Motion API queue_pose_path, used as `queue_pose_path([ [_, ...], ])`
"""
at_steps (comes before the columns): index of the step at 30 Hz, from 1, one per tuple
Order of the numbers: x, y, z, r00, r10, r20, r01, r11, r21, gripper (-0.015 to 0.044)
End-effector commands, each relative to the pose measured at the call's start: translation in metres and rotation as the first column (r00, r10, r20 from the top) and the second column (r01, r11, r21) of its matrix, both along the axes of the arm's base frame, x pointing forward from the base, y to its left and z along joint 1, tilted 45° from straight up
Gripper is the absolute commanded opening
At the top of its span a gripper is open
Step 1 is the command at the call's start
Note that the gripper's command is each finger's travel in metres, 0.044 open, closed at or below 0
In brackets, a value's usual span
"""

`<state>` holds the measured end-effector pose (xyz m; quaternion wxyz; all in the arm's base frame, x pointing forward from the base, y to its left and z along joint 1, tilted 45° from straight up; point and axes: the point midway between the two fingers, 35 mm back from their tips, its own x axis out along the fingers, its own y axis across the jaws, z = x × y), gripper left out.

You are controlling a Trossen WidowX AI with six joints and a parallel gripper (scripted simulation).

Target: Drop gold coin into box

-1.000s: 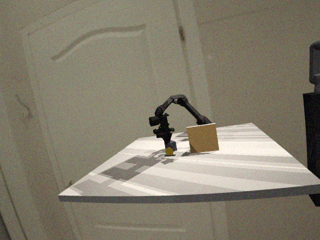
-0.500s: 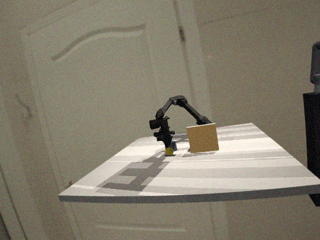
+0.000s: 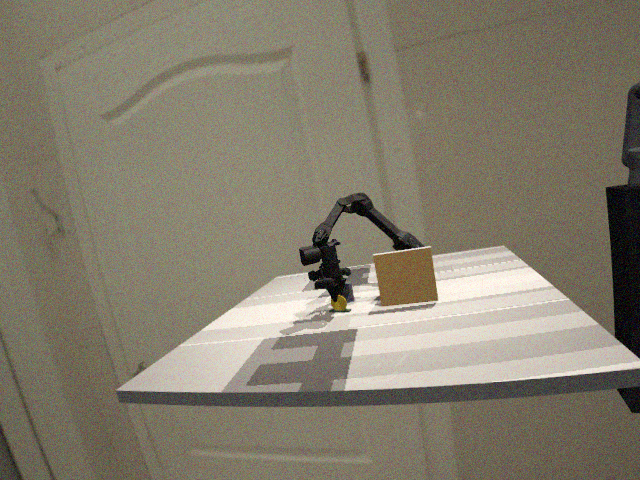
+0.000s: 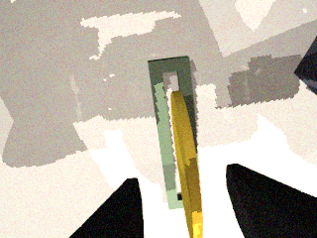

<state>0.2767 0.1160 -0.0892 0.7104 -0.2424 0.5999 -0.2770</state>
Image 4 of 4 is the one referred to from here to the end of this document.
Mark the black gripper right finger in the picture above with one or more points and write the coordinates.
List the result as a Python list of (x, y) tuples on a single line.
[(266, 208)]

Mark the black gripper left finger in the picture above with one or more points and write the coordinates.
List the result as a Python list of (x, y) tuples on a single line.
[(120, 216)]

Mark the gold coin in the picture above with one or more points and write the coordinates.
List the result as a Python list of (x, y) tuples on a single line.
[(187, 168)]

